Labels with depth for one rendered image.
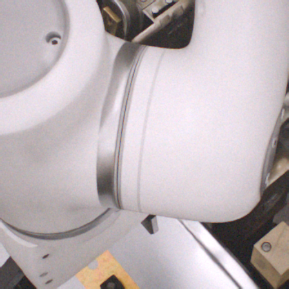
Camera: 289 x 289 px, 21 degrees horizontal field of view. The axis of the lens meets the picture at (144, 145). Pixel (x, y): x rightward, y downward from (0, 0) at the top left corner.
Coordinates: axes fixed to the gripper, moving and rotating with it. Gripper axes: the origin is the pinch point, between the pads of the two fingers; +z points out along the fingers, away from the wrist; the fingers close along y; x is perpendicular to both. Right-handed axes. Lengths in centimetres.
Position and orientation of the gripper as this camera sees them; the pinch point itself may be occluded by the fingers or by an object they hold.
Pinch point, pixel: (95, 252)
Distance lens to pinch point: 59.1
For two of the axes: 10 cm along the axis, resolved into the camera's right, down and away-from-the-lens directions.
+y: -7.7, 6.0, -2.0
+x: 6.3, 6.9, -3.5
